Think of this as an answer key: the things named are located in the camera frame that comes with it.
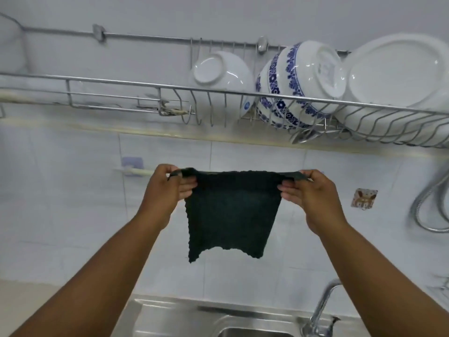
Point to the plain white bowl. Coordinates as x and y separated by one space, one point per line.
224 75

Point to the person's left hand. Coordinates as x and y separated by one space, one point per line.
165 193

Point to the dark green dish cloth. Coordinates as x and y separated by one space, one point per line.
228 214

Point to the large white plate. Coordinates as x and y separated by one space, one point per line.
393 87

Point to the person's left thumb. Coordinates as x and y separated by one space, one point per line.
171 168

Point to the stainless steel sink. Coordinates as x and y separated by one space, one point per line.
224 319

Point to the person's right hand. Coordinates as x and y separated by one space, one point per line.
317 203

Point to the large blue floral bowl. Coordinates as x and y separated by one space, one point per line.
301 80

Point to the chrome sink faucet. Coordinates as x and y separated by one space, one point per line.
321 308

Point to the steel wall rail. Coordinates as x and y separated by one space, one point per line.
147 37

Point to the person's left forearm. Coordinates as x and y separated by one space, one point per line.
94 273

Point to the patterned adhesive wall hook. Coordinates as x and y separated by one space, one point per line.
364 198

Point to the person's right thumb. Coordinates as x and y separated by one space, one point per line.
306 173

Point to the person's right forearm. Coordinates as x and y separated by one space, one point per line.
382 277

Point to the purple wall hook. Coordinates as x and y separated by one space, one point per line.
131 167

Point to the small blue floral bowl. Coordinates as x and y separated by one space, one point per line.
263 98

